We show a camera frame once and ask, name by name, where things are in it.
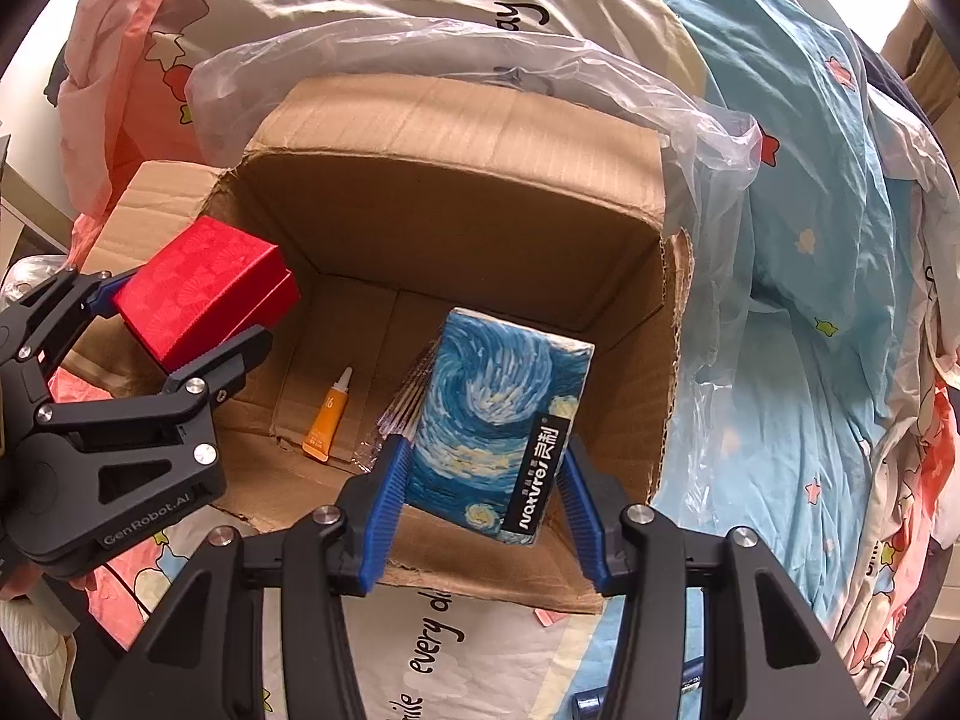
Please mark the star printed bedsheet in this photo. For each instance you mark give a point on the star printed bedsheet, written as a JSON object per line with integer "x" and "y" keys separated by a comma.
{"x": 450, "y": 660}

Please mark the orange tube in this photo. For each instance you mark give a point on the orange tube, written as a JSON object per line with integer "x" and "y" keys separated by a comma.
{"x": 326, "y": 420}

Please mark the dark blue bottle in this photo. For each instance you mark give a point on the dark blue bottle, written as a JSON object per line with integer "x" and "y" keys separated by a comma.
{"x": 586, "y": 706}

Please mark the clear plastic bag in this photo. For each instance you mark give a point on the clear plastic bag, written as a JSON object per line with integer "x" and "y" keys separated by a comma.
{"x": 705, "y": 135}

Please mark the blue painted tissue pack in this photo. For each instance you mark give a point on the blue painted tissue pack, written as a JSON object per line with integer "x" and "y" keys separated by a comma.
{"x": 487, "y": 420}

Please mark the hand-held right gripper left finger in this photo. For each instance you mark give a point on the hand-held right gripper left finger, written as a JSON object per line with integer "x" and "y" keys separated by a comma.
{"x": 386, "y": 495}

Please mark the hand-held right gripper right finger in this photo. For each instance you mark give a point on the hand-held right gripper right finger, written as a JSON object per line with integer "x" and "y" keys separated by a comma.
{"x": 581, "y": 510}

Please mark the red gift box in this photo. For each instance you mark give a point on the red gift box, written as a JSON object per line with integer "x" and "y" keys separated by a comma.
{"x": 202, "y": 285}

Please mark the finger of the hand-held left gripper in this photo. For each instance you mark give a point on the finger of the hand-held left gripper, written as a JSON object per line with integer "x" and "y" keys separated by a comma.
{"x": 225, "y": 364}
{"x": 101, "y": 296}

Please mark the brown cardboard box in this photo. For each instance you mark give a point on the brown cardboard box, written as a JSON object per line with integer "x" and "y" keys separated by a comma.
{"x": 450, "y": 225}

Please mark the crumpled printed quilt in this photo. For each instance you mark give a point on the crumpled printed quilt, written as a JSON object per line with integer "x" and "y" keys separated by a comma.
{"x": 375, "y": 0}

